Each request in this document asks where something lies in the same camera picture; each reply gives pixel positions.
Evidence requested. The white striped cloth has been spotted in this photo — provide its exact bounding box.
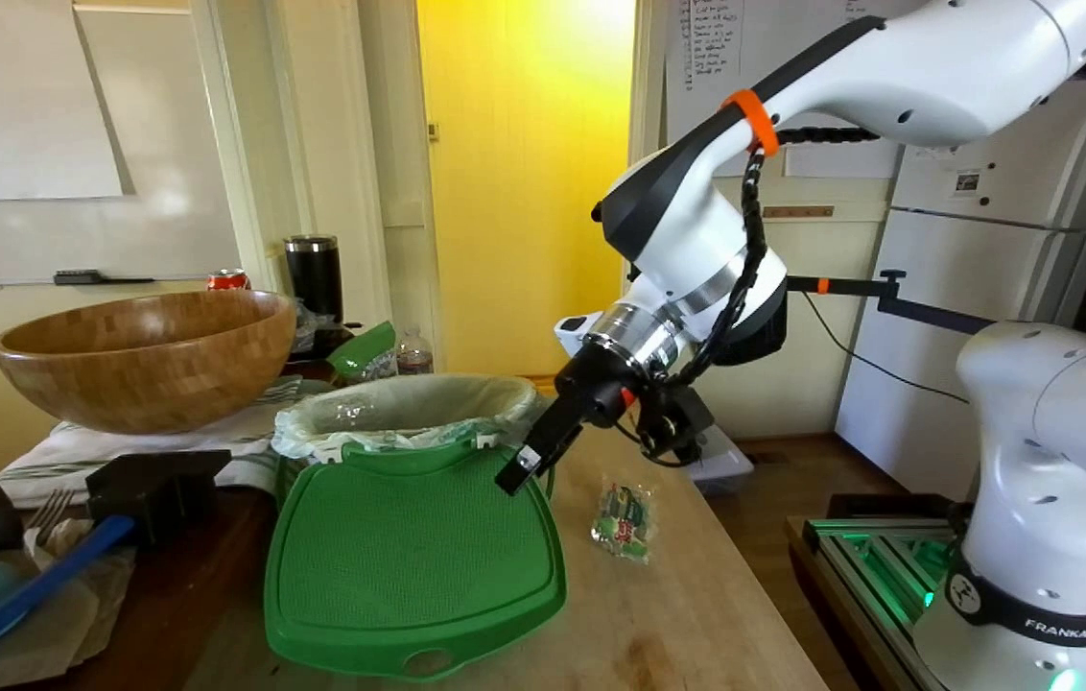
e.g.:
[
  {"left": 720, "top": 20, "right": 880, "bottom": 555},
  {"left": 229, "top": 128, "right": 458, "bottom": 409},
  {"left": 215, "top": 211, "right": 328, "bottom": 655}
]
[{"left": 0, "top": 400, "right": 315, "bottom": 509}]

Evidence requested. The translucent plastic storage box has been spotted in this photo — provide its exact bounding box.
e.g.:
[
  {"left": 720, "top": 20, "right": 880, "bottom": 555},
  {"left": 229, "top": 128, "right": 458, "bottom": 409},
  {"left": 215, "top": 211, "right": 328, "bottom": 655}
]
[{"left": 681, "top": 419, "right": 760, "bottom": 491}]

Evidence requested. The black tumbler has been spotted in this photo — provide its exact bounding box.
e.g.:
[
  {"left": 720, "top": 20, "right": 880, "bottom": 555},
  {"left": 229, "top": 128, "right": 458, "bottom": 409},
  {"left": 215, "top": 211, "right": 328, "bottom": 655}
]
[{"left": 280, "top": 234, "right": 345, "bottom": 325}]

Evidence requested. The white wall poster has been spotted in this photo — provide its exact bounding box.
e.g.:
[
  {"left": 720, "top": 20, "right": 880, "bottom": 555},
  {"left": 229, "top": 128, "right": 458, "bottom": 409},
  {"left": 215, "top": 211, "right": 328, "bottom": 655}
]
[{"left": 0, "top": 0, "right": 129, "bottom": 206}]

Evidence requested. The crumpled clear plastic bag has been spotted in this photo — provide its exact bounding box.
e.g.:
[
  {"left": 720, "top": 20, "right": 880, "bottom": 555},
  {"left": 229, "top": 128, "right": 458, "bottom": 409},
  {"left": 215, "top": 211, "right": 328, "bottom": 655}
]
[{"left": 0, "top": 494, "right": 137, "bottom": 691}]

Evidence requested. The metal base mount green light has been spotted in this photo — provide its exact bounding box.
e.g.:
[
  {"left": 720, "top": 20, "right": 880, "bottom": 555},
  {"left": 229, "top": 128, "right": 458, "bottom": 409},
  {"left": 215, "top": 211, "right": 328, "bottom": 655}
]
[{"left": 803, "top": 509, "right": 970, "bottom": 691}]

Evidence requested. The clear green candy packet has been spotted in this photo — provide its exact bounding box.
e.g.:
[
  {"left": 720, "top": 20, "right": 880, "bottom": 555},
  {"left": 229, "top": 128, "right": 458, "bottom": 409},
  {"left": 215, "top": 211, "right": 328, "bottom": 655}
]
[{"left": 586, "top": 476, "right": 663, "bottom": 568}]

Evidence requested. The green plastic bin lid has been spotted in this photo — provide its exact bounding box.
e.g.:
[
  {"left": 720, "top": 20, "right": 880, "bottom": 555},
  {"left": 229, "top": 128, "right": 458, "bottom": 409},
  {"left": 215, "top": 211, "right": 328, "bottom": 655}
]
[{"left": 260, "top": 436, "right": 571, "bottom": 682}]

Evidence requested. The orange strap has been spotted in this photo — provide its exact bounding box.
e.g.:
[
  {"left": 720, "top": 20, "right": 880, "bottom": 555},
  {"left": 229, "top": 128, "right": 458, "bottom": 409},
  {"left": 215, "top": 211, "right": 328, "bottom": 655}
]
[{"left": 727, "top": 85, "right": 784, "bottom": 162}]

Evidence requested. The handwritten wall paper sheet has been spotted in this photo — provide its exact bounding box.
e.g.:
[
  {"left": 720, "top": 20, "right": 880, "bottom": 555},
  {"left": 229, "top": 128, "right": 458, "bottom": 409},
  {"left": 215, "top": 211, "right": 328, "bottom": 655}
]
[{"left": 663, "top": 0, "right": 814, "bottom": 185}]

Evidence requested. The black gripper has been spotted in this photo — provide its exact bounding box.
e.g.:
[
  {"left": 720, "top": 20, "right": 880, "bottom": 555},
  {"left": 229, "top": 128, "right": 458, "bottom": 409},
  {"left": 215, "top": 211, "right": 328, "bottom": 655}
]
[{"left": 491, "top": 341, "right": 650, "bottom": 500}]

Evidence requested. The black whiteboard marker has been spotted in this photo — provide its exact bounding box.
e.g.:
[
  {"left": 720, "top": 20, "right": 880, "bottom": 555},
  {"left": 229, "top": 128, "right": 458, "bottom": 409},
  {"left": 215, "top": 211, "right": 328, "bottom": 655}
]
[{"left": 50, "top": 263, "right": 156, "bottom": 290}]

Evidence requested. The translucent bin liner bag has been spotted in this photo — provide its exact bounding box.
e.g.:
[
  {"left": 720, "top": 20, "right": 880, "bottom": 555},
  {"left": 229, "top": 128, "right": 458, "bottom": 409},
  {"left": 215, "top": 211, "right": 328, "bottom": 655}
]
[{"left": 267, "top": 373, "right": 541, "bottom": 467}]

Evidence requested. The black plastic block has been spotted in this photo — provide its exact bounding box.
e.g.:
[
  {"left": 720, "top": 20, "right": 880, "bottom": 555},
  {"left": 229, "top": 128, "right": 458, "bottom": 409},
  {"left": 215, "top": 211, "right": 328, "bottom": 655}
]
[{"left": 85, "top": 450, "right": 233, "bottom": 547}]

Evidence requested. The blue tool handle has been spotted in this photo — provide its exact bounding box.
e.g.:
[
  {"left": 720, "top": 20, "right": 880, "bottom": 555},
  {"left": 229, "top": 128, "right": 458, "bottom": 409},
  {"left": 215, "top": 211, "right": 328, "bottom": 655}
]
[{"left": 0, "top": 509, "right": 137, "bottom": 686}]

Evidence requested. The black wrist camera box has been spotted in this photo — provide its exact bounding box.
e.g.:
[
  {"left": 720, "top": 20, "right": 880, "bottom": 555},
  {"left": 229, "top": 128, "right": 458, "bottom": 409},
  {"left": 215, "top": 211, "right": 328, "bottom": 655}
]
[{"left": 633, "top": 378, "right": 718, "bottom": 467}]

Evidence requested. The small green plastic piece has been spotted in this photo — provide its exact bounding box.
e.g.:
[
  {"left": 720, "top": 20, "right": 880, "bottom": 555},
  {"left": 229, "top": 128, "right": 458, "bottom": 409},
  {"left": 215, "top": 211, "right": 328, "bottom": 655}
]
[{"left": 328, "top": 317, "right": 404, "bottom": 378}]

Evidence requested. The white cabinet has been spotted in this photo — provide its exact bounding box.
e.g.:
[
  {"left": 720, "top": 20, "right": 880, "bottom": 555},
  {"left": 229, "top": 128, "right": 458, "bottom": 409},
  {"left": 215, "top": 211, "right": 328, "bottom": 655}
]
[{"left": 828, "top": 74, "right": 1086, "bottom": 508}]

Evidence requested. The black cable chain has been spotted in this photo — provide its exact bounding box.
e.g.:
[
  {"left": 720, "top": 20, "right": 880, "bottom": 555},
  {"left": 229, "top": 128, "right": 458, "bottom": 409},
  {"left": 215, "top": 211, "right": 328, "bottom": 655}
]
[{"left": 692, "top": 144, "right": 775, "bottom": 376}]

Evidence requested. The large whiteboard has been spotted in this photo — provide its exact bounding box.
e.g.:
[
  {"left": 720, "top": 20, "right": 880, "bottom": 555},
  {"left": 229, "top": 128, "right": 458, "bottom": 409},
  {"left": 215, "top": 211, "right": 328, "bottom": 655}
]
[{"left": 0, "top": 0, "right": 246, "bottom": 290}]

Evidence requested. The thin black cable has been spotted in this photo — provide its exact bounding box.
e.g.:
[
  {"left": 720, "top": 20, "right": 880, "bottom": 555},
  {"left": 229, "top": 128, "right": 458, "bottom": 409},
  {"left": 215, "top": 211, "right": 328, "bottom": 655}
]
[{"left": 803, "top": 289, "right": 975, "bottom": 408}]

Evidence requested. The large wooden bowl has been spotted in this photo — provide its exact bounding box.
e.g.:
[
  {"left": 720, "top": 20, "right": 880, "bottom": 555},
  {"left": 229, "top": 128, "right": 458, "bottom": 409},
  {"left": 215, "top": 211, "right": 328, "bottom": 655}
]
[{"left": 0, "top": 289, "right": 302, "bottom": 436}]

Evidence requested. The red drink can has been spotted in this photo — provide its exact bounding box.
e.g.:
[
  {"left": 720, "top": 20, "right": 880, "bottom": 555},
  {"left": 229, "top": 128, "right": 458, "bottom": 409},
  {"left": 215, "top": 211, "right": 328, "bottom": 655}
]
[{"left": 207, "top": 263, "right": 253, "bottom": 299}]

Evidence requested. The yellow door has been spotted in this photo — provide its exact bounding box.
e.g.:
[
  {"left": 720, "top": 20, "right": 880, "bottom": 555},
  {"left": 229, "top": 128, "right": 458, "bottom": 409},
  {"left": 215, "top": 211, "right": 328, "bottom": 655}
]
[{"left": 413, "top": 0, "right": 638, "bottom": 378}]

